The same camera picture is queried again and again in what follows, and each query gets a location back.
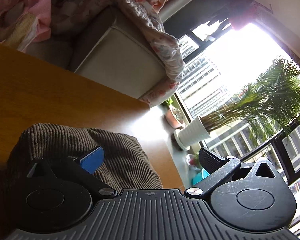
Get terracotta potted plant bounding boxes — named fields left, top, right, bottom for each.
left=162, top=97, right=186, bottom=130

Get teal plastic tub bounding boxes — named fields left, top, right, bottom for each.
left=191, top=168, right=211, bottom=185

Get peach cloth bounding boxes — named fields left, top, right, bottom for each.
left=149, top=0, right=170, bottom=13

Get pink cloth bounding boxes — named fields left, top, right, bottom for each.
left=0, top=0, right=52, bottom=52

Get floral print blanket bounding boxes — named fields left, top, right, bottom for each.
left=51, top=0, right=186, bottom=108

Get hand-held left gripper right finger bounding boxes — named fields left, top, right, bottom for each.
left=185, top=147, right=282, bottom=199

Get red hanging cloth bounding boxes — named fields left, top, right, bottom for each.
left=227, top=1, right=262, bottom=31

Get palm in white ribbed pot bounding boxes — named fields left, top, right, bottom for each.
left=173, top=56, right=300, bottom=152

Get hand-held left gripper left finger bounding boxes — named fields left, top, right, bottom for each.
left=27, top=146, right=118, bottom=198

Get brown dotted corduroy jacket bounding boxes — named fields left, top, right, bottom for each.
left=4, top=123, right=164, bottom=191

